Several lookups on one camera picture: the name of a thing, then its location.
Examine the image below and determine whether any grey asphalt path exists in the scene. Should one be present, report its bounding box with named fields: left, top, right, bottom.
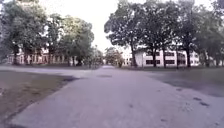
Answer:
left=0, top=64, right=224, bottom=128

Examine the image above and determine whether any dark grass verge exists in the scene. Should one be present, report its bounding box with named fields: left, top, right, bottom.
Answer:
left=123, top=65, right=224, bottom=98

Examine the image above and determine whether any row of large trees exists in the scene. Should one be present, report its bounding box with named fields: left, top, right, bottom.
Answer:
left=103, top=0, right=224, bottom=69

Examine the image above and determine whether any white building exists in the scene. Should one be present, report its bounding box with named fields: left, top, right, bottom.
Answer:
left=122, top=48, right=201, bottom=68

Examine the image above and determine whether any distant tree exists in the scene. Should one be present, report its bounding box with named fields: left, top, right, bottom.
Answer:
left=103, top=46, right=125, bottom=68

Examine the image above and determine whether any dark grass patch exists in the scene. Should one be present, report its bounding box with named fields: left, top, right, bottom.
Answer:
left=0, top=69, right=78, bottom=125

